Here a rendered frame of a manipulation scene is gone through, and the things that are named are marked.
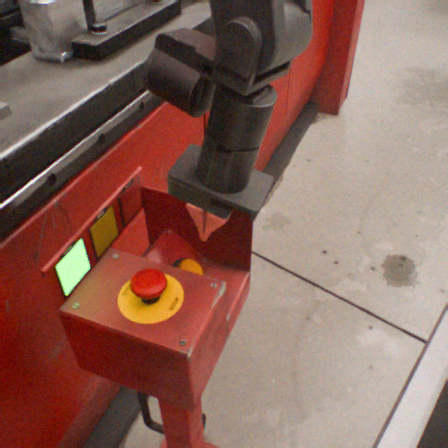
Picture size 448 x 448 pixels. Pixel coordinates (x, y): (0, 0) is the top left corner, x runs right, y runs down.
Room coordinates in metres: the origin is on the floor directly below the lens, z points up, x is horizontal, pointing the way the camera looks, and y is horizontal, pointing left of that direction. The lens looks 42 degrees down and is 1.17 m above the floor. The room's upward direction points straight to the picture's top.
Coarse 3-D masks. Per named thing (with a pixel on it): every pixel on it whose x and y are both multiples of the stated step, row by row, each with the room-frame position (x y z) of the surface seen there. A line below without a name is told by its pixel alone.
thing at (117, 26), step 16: (176, 0) 1.02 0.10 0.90; (128, 16) 0.90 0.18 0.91; (144, 16) 0.90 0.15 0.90; (160, 16) 0.95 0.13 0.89; (112, 32) 0.81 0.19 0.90; (128, 32) 0.85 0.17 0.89; (144, 32) 0.89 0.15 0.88; (80, 48) 0.77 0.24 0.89; (96, 48) 0.76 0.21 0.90; (112, 48) 0.80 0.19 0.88
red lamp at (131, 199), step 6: (138, 180) 0.48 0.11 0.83; (132, 186) 0.46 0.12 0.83; (138, 186) 0.48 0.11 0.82; (126, 192) 0.45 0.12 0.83; (132, 192) 0.46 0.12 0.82; (138, 192) 0.47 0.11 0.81; (120, 198) 0.44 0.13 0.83; (126, 198) 0.45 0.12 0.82; (132, 198) 0.46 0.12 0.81; (138, 198) 0.47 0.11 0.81; (126, 204) 0.45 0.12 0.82; (132, 204) 0.46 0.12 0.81; (138, 204) 0.47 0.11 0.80; (126, 210) 0.44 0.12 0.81; (132, 210) 0.46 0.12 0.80; (126, 216) 0.44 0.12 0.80; (126, 222) 0.44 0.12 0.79
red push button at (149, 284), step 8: (136, 272) 0.34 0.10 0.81; (144, 272) 0.34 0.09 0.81; (152, 272) 0.34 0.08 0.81; (160, 272) 0.34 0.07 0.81; (136, 280) 0.32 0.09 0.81; (144, 280) 0.32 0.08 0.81; (152, 280) 0.32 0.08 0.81; (160, 280) 0.32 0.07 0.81; (136, 288) 0.31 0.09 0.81; (144, 288) 0.31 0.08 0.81; (152, 288) 0.31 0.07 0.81; (160, 288) 0.32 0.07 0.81; (136, 296) 0.31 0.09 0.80; (144, 296) 0.31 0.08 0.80; (152, 296) 0.31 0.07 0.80
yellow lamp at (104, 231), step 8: (112, 208) 0.42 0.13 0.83; (104, 216) 0.40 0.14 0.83; (112, 216) 0.42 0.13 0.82; (96, 224) 0.39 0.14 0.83; (104, 224) 0.40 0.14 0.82; (112, 224) 0.41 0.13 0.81; (96, 232) 0.39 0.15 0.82; (104, 232) 0.40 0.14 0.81; (112, 232) 0.41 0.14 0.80; (96, 240) 0.38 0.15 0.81; (104, 240) 0.39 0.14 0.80; (112, 240) 0.41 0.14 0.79; (96, 248) 0.38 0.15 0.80; (104, 248) 0.39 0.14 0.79
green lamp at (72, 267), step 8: (80, 240) 0.36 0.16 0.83; (72, 248) 0.35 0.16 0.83; (80, 248) 0.36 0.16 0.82; (72, 256) 0.34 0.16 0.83; (80, 256) 0.35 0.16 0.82; (64, 264) 0.33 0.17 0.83; (72, 264) 0.34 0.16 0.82; (80, 264) 0.35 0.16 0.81; (88, 264) 0.36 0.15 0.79; (64, 272) 0.33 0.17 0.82; (72, 272) 0.34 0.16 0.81; (80, 272) 0.35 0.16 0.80; (64, 280) 0.32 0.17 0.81; (72, 280) 0.33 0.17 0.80; (64, 288) 0.32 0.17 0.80; (72, 288) 0.33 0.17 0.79
